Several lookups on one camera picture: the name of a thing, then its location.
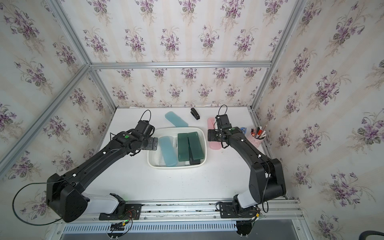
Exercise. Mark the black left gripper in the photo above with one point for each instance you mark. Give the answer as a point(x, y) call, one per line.
point(152, 146)

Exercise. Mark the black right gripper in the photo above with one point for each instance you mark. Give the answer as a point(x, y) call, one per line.
point(210, 135)

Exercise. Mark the pink pencil case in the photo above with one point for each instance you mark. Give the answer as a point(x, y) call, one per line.
point(213, 145)

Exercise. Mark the teal pencil case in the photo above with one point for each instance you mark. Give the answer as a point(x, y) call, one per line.
point(168, 151)
point(176, 120)

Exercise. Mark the white plastic storage box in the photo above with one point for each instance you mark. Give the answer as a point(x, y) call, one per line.
point(155, 158)

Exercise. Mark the dark green pencil case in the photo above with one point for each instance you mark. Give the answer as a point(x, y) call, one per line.
point(195, 146)
point(183, 147)

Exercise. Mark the black pencil case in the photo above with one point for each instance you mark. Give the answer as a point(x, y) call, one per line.
point(194, 162)

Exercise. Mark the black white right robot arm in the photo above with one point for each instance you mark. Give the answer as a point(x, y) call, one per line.
point(267, 180)

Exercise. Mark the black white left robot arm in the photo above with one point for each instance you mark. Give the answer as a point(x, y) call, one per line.
point(66, 193)

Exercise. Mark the pink pen cup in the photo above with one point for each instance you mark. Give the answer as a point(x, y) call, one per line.
point(255, 142)

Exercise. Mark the pens in cup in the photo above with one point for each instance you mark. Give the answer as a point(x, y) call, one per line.
point(259, 133)

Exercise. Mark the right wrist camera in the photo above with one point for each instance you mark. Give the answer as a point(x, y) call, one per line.
point(223, 122)

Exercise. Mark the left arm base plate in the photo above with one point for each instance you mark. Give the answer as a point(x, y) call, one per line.
point(123, 212)

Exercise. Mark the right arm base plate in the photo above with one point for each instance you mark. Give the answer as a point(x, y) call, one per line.
point(232, 210)

